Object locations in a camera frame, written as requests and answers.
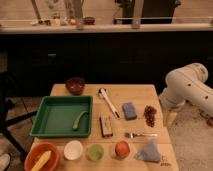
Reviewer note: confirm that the blue sponge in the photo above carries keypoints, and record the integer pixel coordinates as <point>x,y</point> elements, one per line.
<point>129,111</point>

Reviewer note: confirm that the silver fork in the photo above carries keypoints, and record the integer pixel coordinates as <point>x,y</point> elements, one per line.
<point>133,135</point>

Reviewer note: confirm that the blue folded cloth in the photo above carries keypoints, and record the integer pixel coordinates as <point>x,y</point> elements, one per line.
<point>149,152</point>

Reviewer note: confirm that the brown whiteboard eraser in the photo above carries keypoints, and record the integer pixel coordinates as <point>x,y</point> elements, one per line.
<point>106,128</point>

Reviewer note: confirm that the red grape bunch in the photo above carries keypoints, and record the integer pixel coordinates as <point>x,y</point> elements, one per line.
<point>149,114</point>

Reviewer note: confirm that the dark red bowl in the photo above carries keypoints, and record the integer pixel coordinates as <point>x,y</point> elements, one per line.
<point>75,85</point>

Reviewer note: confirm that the green cup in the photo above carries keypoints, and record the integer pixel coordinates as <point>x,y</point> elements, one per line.
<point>95,152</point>

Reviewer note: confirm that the green plastic tray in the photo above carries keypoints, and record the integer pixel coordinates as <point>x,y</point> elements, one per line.
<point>56,115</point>

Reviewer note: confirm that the red bowl on counter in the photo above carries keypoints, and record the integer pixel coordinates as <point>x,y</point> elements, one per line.
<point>89,20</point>

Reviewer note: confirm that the orange tomato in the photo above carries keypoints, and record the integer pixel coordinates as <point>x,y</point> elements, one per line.
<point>122,149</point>

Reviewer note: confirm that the orange bowl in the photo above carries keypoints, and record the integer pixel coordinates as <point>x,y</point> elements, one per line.
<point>35,153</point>

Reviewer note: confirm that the yellow corn cob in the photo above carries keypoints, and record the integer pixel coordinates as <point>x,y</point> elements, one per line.
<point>44,158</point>

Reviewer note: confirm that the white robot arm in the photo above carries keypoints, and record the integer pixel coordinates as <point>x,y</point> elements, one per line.
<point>187,84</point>

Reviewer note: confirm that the black chair base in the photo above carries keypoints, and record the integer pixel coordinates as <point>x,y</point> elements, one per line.
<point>5,106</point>

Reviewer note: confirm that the green chili pepper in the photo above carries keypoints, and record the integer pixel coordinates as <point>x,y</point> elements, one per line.
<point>76,122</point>

